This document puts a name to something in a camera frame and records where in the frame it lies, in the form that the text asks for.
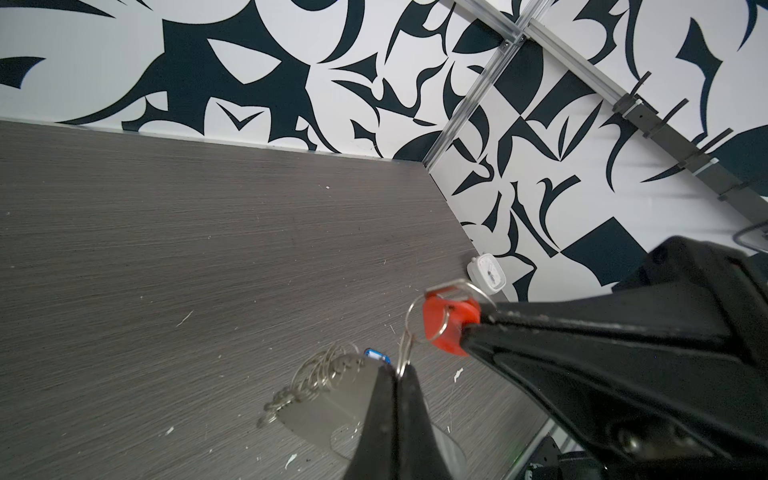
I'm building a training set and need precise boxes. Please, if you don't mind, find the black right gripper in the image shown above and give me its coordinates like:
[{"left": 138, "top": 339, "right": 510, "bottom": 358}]
[{"left": 461, "top": 237, "right": 767, "bottom": 479}]

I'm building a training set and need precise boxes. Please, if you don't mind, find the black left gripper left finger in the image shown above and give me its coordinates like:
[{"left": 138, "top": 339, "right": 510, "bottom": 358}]
[{"left": 343, "top": 363, "right": 398, "bottom": 480}]

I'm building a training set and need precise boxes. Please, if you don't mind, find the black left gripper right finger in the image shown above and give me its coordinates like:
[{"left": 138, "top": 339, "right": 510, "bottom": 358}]
[{"left": 397, "top": 365, "right": 451, "bottom": 479}]

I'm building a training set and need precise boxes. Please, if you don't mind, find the silver keyring chain with keys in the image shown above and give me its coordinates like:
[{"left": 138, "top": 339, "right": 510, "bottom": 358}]
[{"left": 256, "top": 278, "right": 499, "bottom": 463}]

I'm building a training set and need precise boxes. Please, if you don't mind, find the blue key tag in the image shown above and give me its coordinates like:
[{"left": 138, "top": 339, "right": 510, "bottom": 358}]
[{"left": 364, "top": 348, "right": 391, "bottom": 364}]

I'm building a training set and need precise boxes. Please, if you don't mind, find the red key tag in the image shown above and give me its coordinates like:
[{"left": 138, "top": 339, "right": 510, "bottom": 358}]
[{"left": 422, "top": 296, "right": 481, "bottom": 357}]

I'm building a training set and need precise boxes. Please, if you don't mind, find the white square clock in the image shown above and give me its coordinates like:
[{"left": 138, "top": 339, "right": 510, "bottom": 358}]
[{"left": 467, "top": 253, "right": 507, "bottom": 296}]

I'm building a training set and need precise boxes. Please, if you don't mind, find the black wall hook rail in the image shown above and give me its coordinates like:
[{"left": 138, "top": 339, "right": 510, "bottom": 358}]
[{"left": 612, "top": 71, "right": 767, "bottom": 233}]

